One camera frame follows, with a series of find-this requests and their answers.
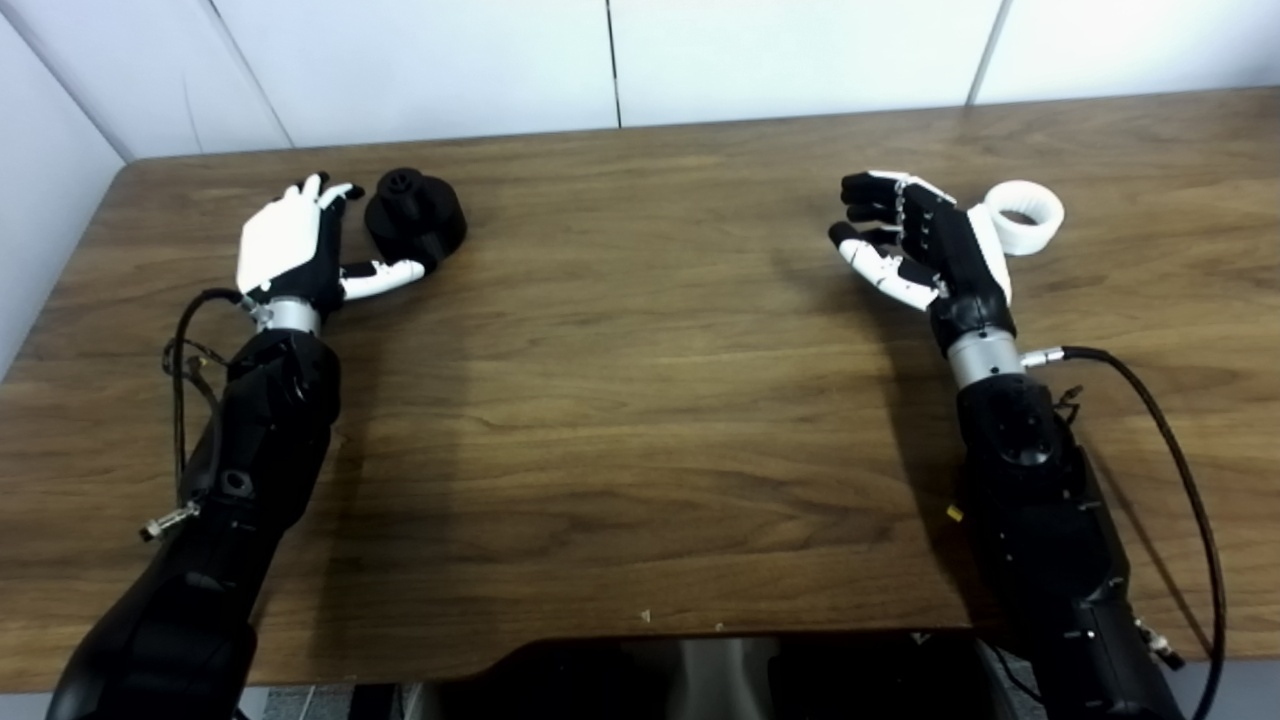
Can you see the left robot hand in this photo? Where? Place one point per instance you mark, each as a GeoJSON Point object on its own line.
{"type": "Point", "coordinates": [285, 240]}

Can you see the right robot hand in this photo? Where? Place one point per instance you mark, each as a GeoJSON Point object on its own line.
{"type": "Point", "coordinates": [955, 260]}

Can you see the round black part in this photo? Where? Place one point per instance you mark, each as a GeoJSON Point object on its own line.
{"type": "Point", "coordinates": [420, 225]}

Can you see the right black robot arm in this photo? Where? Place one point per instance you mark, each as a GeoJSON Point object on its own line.
{"type": "Point", "coordinates": [1050, 540]}

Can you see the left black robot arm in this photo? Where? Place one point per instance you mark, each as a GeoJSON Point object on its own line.
{"type": "Point", "coordinates": [250, 460]}

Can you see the black robot torso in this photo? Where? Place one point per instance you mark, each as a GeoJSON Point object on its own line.
{"type": "Point", "coordinates": [850, 685]}

